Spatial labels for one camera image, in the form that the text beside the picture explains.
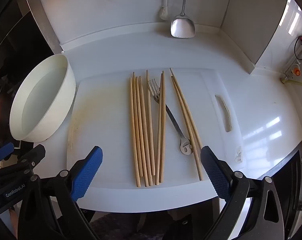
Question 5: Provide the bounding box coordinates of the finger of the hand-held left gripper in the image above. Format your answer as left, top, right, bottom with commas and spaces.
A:
0, 142, 15, 162
0, 144, 46, 179

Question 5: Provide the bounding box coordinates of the grey box with orange button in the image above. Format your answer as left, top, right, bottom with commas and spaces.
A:
286, 62, 302, 79

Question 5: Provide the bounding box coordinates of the metal fork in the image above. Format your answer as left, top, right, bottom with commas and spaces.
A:
147, 79, 193, 156

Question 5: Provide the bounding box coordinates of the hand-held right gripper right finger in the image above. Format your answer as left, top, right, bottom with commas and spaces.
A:
200, 145, 285, 240

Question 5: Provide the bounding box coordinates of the yellow gas hose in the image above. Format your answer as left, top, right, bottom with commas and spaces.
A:
280, 78, 302, 88

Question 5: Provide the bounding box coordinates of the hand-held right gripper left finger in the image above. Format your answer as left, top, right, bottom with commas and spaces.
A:
17, 145, 103, 240

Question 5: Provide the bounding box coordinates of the white round bowl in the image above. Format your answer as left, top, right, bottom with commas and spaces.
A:
9, 54, 76, 142

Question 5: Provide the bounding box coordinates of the metal wok spatula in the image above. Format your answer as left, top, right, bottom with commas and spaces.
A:
170, 0, 196, 38

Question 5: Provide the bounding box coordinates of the white plastic cutting board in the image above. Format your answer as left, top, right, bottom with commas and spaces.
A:
66, 68, 246, 190

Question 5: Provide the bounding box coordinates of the row of wooden chopsticks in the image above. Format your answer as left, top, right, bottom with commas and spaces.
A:
129, 67, 204, 188

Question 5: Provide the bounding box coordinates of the white bottle brush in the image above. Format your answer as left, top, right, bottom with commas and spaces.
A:
158, 0, 170, 21

